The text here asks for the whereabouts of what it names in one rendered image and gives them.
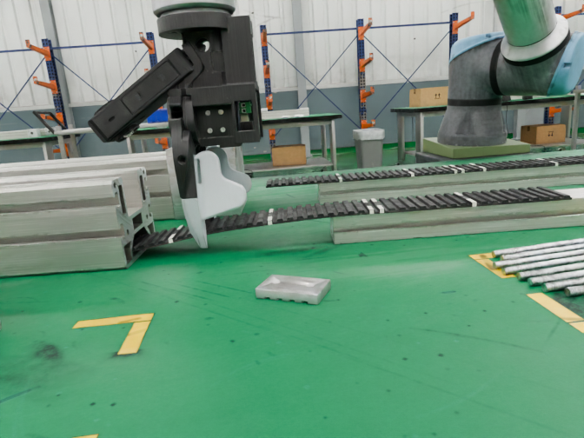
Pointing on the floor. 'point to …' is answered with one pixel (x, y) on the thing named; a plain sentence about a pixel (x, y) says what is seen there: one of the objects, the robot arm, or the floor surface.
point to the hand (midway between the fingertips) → (201, 228)
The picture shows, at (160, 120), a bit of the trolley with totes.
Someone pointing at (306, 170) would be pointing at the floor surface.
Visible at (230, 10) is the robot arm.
